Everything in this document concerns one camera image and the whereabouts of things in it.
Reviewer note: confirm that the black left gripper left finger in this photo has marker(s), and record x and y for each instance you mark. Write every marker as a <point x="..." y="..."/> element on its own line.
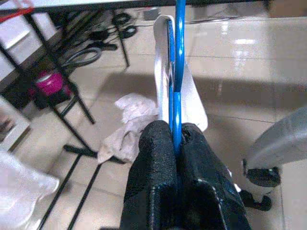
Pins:
<point x="153" y="167"/>

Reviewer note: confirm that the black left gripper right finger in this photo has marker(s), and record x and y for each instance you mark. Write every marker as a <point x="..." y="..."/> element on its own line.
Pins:
<point x="199" y="179"/>

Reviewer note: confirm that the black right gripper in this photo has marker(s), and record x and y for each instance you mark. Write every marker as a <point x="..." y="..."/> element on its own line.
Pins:
<point x="260" y="203"/>

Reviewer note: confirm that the blue plastic hanger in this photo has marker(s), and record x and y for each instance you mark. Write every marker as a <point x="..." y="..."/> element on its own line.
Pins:
<point x="177" y="107"/>

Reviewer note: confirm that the white polo shirt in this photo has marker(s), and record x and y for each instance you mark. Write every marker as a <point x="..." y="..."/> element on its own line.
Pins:
<point x="192" y="103"/>

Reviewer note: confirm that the red hanger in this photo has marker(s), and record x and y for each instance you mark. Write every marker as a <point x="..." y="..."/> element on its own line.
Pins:
<point x="24" y="10"/>

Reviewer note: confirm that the beige crumpled garment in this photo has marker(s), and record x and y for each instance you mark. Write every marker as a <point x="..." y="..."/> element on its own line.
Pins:
<point x="129" y="143"/>

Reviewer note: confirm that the chrome and black clothes rack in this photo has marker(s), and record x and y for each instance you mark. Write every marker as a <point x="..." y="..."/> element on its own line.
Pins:
<point x="81" y="151"/>

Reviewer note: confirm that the white short sleeve shirt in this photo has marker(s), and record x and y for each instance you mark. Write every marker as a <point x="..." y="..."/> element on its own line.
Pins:
<point x="21" y="187"/>

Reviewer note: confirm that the white table with black frame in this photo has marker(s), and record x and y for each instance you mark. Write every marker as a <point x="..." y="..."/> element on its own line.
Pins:
<point x="96" y="7"/>

